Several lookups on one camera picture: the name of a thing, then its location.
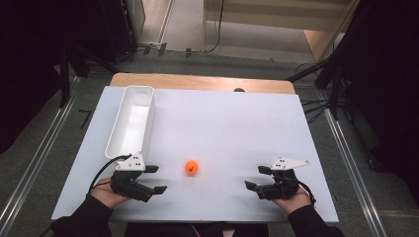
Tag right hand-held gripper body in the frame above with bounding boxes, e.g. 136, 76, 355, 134
256, 157, 311, 201

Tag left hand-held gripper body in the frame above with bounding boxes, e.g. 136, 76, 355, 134
110, 151, 156, 203

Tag orange ball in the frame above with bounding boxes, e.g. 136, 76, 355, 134
185, 159, 200, 176

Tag white plastic bin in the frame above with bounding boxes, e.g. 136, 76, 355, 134
104, 85, 156, 161

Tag person's right hand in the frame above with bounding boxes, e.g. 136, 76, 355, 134
271, 186, 314, 216

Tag person's left hand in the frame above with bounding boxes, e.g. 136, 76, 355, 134
90, 177, 132, 210

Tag white board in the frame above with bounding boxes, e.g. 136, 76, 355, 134
51, 86, 340, 224

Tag wooden table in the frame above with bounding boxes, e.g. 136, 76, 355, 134
109, 72, 296, 96

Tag black metal stand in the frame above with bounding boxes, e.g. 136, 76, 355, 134
287, 0, 367, 121
58, 40, 121, 109

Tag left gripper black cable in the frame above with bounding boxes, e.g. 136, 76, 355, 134
87, 153, 132, 198

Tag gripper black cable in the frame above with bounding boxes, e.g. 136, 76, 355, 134
87, 153, 132, 198
297, 181, 317, 207

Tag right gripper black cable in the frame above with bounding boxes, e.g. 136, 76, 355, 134
297, 181, 317, 207

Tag metal floor rail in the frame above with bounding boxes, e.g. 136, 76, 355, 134
324, 108, 389, 237
0, 77, 82, 236

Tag black floor cables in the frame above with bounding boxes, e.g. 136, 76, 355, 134
299, 97, 331, 125

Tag black hanging cable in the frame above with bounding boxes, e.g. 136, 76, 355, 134
202, 0, 226, 54

